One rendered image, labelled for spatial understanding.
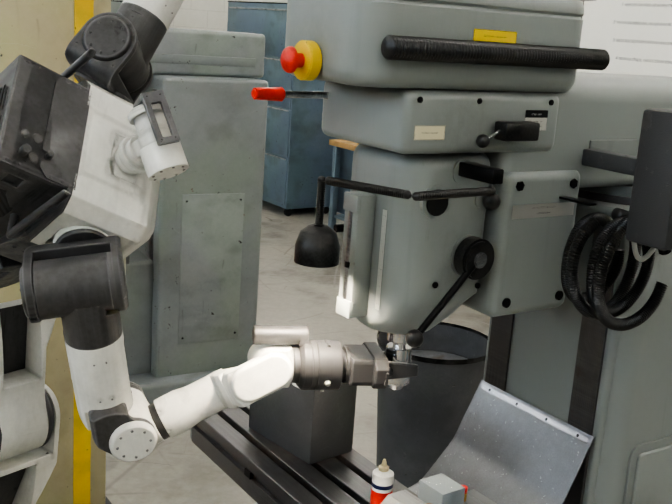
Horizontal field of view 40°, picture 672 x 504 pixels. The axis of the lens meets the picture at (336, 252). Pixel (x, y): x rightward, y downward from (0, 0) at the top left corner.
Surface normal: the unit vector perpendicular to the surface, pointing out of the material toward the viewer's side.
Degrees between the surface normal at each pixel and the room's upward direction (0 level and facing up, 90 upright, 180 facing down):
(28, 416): 81
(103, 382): 103
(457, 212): 90
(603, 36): 90
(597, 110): 90
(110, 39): 62
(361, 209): 90
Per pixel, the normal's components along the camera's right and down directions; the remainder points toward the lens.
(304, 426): -0.76, 0.11
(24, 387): 0.78, 0.27
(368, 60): -0.11, 0.22
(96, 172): 0.70, -0.34
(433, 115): 0.55, 0.23
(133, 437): 0.36, 0.45
